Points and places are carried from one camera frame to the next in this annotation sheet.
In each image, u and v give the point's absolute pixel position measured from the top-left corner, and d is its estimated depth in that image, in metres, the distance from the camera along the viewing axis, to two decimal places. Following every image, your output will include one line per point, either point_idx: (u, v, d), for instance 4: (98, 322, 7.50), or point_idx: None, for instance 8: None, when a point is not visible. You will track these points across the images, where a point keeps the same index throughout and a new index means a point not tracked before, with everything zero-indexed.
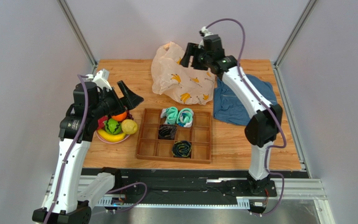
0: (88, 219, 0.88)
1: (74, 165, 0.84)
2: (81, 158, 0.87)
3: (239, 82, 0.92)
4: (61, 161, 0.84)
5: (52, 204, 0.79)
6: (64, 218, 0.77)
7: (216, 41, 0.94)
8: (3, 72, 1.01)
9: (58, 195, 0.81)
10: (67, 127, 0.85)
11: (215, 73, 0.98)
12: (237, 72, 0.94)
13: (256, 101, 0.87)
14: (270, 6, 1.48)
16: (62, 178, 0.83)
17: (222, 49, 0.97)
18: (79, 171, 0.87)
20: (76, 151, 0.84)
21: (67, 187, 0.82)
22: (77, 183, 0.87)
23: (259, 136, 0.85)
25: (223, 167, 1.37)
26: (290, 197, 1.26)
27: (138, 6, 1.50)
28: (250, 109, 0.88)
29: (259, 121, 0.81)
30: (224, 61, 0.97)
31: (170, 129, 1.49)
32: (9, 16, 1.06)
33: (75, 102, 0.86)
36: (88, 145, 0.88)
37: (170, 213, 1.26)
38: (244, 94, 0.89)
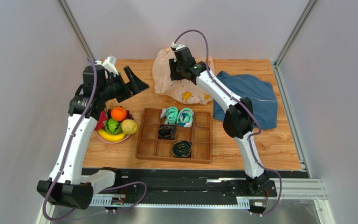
0: (89, 199, 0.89)
1: (81, 139, 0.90)
2: (88, 135, 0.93)
3: (211, 83, 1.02)
4: (69, 134, 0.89)
5: (58, 173, 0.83)
6: (68, 187, 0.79)
7: (185, 51, 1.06)
8: (3, 72, 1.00)
9: (64, 166, 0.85)
10: (76, 103, 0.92)
11: (189, 79, 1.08)
12: (208, 74, 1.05)
13: (227, 98, 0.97)
14: (271, 6, 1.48)
16: (69, 150, 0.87)
17: (192, 58, 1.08)
18: (85, 147, 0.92)
20: (84, 125, 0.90)
21: (74, 159, 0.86)
22: (82, 158, 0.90)
23: (236, 129, 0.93)
25: (223, 167, 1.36)
26: (290, 197, 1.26)
27: (138, 6, 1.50)
28: (223, 106, 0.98)
29: (232, 114, 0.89)
30: (195, 67, 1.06)
31: (170, 129, 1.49)
32: (9, 16, 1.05)
33: (84, 83, 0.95)
36: (94, 123, 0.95)
37: (170, 213, 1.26)
38: (216, 94, 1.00)
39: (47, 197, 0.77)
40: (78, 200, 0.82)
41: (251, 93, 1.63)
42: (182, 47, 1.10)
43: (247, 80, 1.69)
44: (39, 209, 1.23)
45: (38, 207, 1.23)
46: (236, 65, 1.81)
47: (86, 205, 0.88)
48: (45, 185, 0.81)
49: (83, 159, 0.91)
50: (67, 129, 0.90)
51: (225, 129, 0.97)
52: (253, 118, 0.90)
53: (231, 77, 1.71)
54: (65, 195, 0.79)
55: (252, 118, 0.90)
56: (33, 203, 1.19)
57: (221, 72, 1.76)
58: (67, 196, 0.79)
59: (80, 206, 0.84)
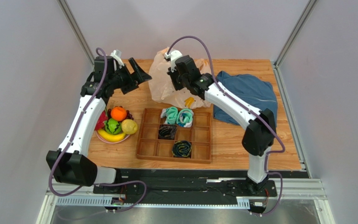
0: (93, 178, 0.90)
1: (92, 116, 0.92)
2: (97, 114, 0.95)
3: (223, 96, 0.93)
4: (80, 110, 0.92)
5: (67, 144, 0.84)
6: (77, 156, 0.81)
7: (189, 62, 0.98)
8: (2, 72, 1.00)
9: (73, 138, 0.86)
10: (87, 87, 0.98)
11: (197, 94, 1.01)
12: (217, 87, 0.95)
13: (245, 112, 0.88)
14: (271, 5, 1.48)
16: (79, 123, 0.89)
17: (196, 69, 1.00)
18: (93, 125, 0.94)
20: (94, 104, 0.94)
21: (84, 132, 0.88)
22: (90, 135, 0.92)
23: (258, 146, 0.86)
25: (223, 167, 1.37)
26: (290, 197, 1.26)
27: (138, 6, 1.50)
28: (242, 121, 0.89)
29: (254, 130, 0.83)
30: (202, 80, 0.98)
31: (170, 129, 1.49)
32: (9, 16, 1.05)
33: (95, 70, 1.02)
36: (103, 105, 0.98)
37: (170, 213, 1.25)
38: (232, 108, 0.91)
39: (55, 164, 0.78)
40: (84, 172, 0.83)
41: (251, 93, 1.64)
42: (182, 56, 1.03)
43: (247, 80, 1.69)
44: (39, 209, 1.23)
45: (38, 207, 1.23)
46: (236, 65, 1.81)
47: (90, 183, 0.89)
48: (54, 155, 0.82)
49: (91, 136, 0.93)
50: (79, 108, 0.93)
51: (246, 145, 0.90)
52: (276, 135, 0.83)
53: (231, 77, 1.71)
54: (73, 164, 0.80)
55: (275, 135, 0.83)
56: (33, 203, 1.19)
57: (221, 72, 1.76)
58: (75, 165, 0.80)
59: (84, 180, 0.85)
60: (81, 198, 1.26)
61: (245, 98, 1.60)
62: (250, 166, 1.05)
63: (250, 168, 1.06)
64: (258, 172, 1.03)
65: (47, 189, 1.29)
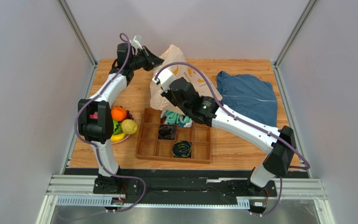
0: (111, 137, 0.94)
1: (119, 83, 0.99)
2: (122, 86, 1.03)
3: (234, 121, 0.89)
4: (109, 78, 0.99)
5: (97, 95, 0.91)
6: (104, 103, 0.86)
7: (189, 88, 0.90)
8: (2, 71, 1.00)
9: (102, 93, 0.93)
10: (115, 69, 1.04)
11: (202, 122, 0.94)
12: (224, 112, 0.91)
13: (264, 136, 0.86)
14: (270, 5, 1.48)
16: (108, 86, 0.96)
17: (196, 94, 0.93)
18: (116, 94, 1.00)
20: (121, 77, 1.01)
21: (111, 92, 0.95)
22: (112, 101, 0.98)
23: (285, 167, 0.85)
25: (223, 167, 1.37)
26: (290, 197, 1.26)
27: (138, 6, 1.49)
28: (261, 145, 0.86)
29: (281, 155, 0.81)
30: (205, 107, 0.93)
31: (170, 129, 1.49)
32: (8, 16, 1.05)
33: (118, 57, 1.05)
36: (125, 85, 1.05)
37: (170, 213, 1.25)
38: (248, 133, 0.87)
39: (84, 107, 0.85)
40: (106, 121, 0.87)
41: (251, 93, 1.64)
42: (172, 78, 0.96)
43: (247, 80, 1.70)
44: (39, 209, 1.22)
45: (38, 207, 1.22)
46: (236, 65, 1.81)
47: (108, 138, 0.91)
48: (84, 101, 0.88)
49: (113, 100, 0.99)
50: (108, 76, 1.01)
51: (269, 168, 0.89)
52: (300, 156, 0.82)
53: (231, 77, 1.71)
54: (99, 111, 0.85)
55: (299, 156, 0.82)
56: (33, 203, 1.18)
57: (220, 72, 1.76)
58: (100, 111, 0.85)
59: (103, 132, 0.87)
60: (81, 198, 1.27)
61: (244, 98, 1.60)
62: (256, 173, 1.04)
63: (255, 176, 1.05)
64: (262, 178, 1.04)
65: (47, 190, 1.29)
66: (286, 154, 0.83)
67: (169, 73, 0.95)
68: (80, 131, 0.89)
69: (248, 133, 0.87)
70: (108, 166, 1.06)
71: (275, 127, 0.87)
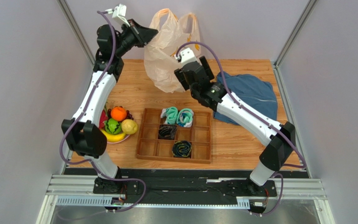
0: (103, 150, 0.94)
1: (103, 90, 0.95)
2: (107, 90, 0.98)
3: (238, 109, 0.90)
4: (92, 85, 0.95)
5: (81, 114, 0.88)
6: (89, 126, 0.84)
7: (200, 71, 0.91)
8: (2, 71, 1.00)
9: (86, 108, 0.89)
10: (100, 63, 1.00)
11: (208, 105, 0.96)
12: (231, 99, 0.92)
13: (265, 127, 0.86)
14: (270, 6, 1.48)
16: (92, 95, 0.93)
17: (207, 78, 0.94)
18: (105, 98, 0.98)
20: (106, 79, 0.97)
21: (96, 105, 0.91)
22: (102, 107, 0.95)
23: (279, 161, 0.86)
25: (223, 167, 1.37)
26: (290, 197, 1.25)
27: (138, 6, 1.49)
28: (261, 136, 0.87)
29: (278, 148, 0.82)
30: (213, 91, 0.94)
31: (170, 129, 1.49)
32: (8, 16, 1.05)
33: (100, 47, 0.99)
36: (114, 81, 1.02)
37: (170, 213, 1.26)
38: (250, 122, 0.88)
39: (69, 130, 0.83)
40: (94, 141, 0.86)
41: (251, 93, 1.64)
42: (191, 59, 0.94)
43: (247, 80, 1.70)
44: (39, 210, 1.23)
45: (38, 208, 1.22)
46: (236, 65, 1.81)
47: (100, 152, 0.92)
48: (69, 122, 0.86)
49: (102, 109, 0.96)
50: (92, 82, 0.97)
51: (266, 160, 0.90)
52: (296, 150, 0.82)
53: (231, 77, 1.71)
54: (85, 134, 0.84)
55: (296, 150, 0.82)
56: (33, 203, 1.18)
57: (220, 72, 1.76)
58: (87, 134, 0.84)
59: (93, 150, 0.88)
60: (81, 198, 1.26)
61: (244, 98, 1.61)
62: (256, 170, 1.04)
63: (255, 173, 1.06)
64: (262, 178, 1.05)
65: (47, 190, 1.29)
66: (283, 148, 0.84)
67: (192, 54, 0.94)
68: (72, 147, 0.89)
69: (250, 122, 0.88)
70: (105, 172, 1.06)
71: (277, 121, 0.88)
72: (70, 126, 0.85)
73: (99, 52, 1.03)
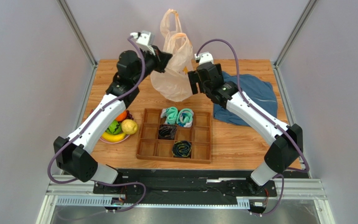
0: (90, 175, 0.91)
1: (108, 115, 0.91)
2: (113, 115, 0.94)
3: (246, 107, 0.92)
4: (99, 108, 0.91)
5: (76, 136, 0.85)
6: (80, 151, 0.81)
7: (212, 69, 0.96)
8: (2, 71, 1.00)
9: (84, 131, 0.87)
10: (114, 87, 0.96)
11: (218, 102, 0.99)
12: (241, 97, 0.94)
13: (271, 126, 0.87)
14: (270, 5, 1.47)
16: (94, 119, 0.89)
17: (220, 77, 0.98)
18: (108, 123, 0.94)
20: (114, 105, 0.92)
21: (95, 130, 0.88)
22: (101, 132, 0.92)
23: (283, 163, 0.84)
25: (223, 167, 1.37)
26: (290, 197, 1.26)
27: (138, 6, 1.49)
28: (267, 135, 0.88)
29: (281, 147, 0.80)
30: (224, 88, 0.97)
31: (170, 129, 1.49)
32: (8, 16, 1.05)
33: (118, 72, 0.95)
36: (123, 108, 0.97)
37: (170, 213, 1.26)
38: (258, 122, 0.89)
39: (58, 151, 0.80)
40: (81, 168, 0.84)
41: (251, 93, 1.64)
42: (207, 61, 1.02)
43: (247, 80, 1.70)
44: (39, 210, 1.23)
45: (38, 208, 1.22)
46: (236, 65, 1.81)
47: (86, 178, 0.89)
48: (62, 141, 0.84)
49: (102, 133, 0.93)
50: (99, 104, 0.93)
51: (269, 161, 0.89)
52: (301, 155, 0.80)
53: (231, 77, 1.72)
54: (74, 158, 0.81)
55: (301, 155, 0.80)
56: (33, 203, 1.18)
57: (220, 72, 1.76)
58: (75, 159, 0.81)
59: (79, 174, 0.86)
60: (81, 198, 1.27)
61: None
62: (258, 170, 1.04)
63: (256, 172, 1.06)
64: (263, 178, 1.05)
65: (47, 190, 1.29)
66: (287, 149, 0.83)
67: (209, 57, 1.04)
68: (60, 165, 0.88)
69: (257, 121, 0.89)
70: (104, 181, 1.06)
71: (284, 122, 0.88)
72: (62, 146, 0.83)
73: (117, 75, 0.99)
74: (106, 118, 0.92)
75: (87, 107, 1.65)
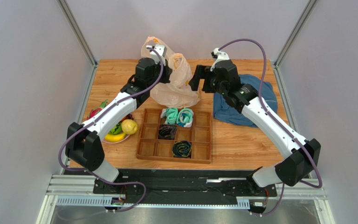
0: (96, 166, 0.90)
1: (121, 109, 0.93)
2: (126, 111, 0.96)
3: (264, 115, 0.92)
4: (113, 101, 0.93)
5: (91, 122, 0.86)
6: (94, 136, 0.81)
7: (232, 70, 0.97)
8: (1, 71, 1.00)
9: (98, 120, 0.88)
10: (129, 87, 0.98)
11: (233, 105, 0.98)
12: (259, 103, 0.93)
13: (288, 138, 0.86)
14: (270, 5, 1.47)
16: (109, 110, 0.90)
17: (238, 79, 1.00)
18: (120, 117, 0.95)
20: (128, 101, 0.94)
21: (108, 121, 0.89)
22: (112, 125, 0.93)
23: (295, 177, 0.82)
25: (223, 167, 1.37)
26: (290, 197, 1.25)
27: (138, 6, 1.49)
28: (282, 146, 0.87)
29: (297, 163, 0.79)
30: (242, 92, 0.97)
31: (170, 129, 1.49)
32: (8, 16, 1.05)
33: (135, 73, 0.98)
36: (134, 108, 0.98)
37: (170, 213, 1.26)
38: (274, 131, 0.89)
39: (73, 134, 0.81)
40: (91, 155, 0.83)
41: None
42: (226, 60, 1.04)
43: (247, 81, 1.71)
44: (39, 210, 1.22)
45: (38, 208, 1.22)
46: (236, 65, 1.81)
47: (92, 168, 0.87)
48: (76, 127, 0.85)
49: (112, 127, 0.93)
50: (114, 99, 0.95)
51: (280, 172, 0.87)
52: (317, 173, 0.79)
53: None
54: (86, 143, 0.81)
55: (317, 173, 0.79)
56: (33, 203, 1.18)
57: None
58: (87, 143, 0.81)
59: (86, 163, 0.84)
60: (81, 198, 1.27)
61: None
62: (262, 171, 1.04)
63: (259, 172, 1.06)
64: (265, 180, 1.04)
65: (47, 190, 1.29)
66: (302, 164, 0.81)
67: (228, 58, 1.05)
68: (68, 152, 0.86)
69: (274, 131, 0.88)
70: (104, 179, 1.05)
71: (302, 136, 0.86)
72: (76, 131, 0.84)
73: (132, 78, 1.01)
74: (120, 112, 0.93)
75: (87, 108, 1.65)
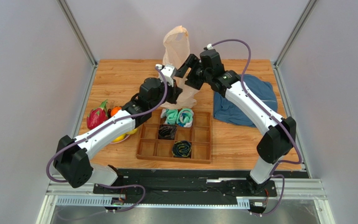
0: (81, 183, 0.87)
1: (117, 129, 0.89)
2: (122, 130, 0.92)
3: (244, 97, 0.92)
4: (111, 119, 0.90)
5: (83, 138, 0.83)
6: (82, 154, 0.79)
7: (216, 57, 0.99)
8: (1, 70, 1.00)
9: (91, 137, 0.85)
10: (130, 104, 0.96)
11: (217, 90, 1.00)
12: (240, 87, 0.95)
13: (266, 116, 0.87)
14: (270, 5, 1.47)
16: (104, 128, 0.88)
17: (221, 65, 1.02)
18: (114, 136, 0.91)
20: (126, 121, 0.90)
21: (101, 138, 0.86)
22: (106, 143, 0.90)
23: (274, 153, 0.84)
25: (223, 167, 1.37)
26: (290, 197, 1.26)
27: (138, 6, 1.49)
28: (261, 125, 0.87)
29: (273, 138, 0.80)
30: (225, 77, 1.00)
31: (170, 129, 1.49)
32: (7, 16, 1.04)
33: (140, 93, 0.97)
36: (132, 127, 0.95)
37: (169, 213, 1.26)
38: (253, 110, 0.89)
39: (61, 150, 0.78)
40: (76, 172, 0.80)
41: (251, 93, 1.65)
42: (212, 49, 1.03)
43: (247, 80, 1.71)
44: (39, 209, 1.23)
45: (38, 207, 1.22)
46: (236, 65, 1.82)
47: (77, 184, 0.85)
48: (68, 141, 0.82)
49: (106, 144, 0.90)
50: (112, 117, 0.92)
51: (261, 150, 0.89)
52: (293, 147, 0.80)
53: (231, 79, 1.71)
54: (73, 160, 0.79)
55: (293, 146, 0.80)
56: (33, 202, 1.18)
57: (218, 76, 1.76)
58: (74, 161, 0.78)
59: (71, 178, 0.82)
60: (81, 198, 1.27)
61: None
62: (256, 167, 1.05)
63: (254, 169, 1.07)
64: (263, 176, 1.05)
65: (47, 190, 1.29)
66: (279, 140, 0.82)
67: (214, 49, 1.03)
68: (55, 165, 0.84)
69: (253, 110, 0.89)
70: (102, 182, 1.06)
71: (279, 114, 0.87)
72: (66, 145, 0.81)
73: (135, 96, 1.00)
74: (115, 130, 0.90)
75: (87, 108, 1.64)
